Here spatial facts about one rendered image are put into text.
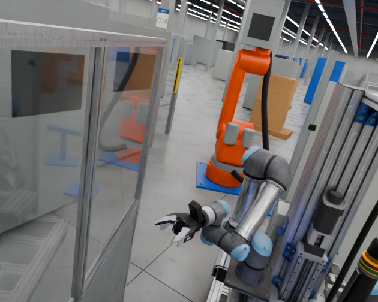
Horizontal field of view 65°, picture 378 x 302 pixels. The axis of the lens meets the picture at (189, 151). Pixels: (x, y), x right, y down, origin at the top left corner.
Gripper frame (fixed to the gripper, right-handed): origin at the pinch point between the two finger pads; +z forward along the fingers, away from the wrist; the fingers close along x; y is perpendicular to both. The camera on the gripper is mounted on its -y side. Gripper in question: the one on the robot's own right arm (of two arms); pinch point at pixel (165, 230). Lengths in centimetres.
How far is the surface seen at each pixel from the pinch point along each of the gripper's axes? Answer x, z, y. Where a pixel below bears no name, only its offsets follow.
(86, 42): 27, 24, -53
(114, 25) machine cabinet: 298, -162, -17
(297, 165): 15, -161, 15
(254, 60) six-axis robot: 181, -318, -26
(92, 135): 29.3, 15.8, -23.7
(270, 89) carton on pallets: 325, -704, 71
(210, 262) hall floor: 44, -155, 153
